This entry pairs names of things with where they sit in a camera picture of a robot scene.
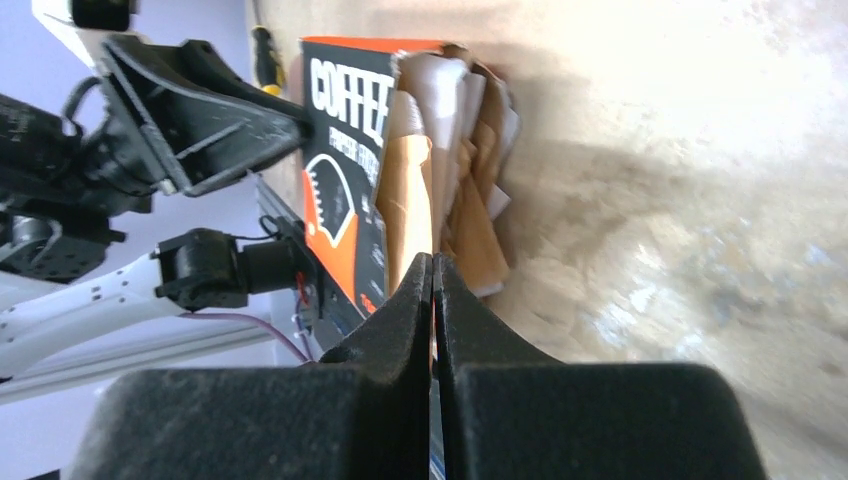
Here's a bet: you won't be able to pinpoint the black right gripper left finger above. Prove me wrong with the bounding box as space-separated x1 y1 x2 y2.
69 253 433 479

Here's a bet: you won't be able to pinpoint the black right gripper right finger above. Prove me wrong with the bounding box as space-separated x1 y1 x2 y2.
433 255 766 479

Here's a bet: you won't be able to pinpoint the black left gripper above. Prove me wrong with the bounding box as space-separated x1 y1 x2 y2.
83 34 313 212

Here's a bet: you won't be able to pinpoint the black orange coffee filter box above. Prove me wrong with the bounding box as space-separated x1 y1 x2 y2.
301 36 443 316

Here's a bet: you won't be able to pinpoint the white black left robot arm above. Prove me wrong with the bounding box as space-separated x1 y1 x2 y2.
1 34 313 381

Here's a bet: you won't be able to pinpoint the white paper coffee filters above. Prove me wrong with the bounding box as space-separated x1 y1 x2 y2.
377 39 521 297

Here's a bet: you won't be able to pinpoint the yellow black screwdriver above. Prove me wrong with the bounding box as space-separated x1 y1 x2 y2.
251 0 286 97

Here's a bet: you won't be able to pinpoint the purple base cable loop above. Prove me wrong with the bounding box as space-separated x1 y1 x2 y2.
178 311 316 366

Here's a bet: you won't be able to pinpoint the aluminium frame rail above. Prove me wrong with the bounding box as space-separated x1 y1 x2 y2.
1 325 272 405

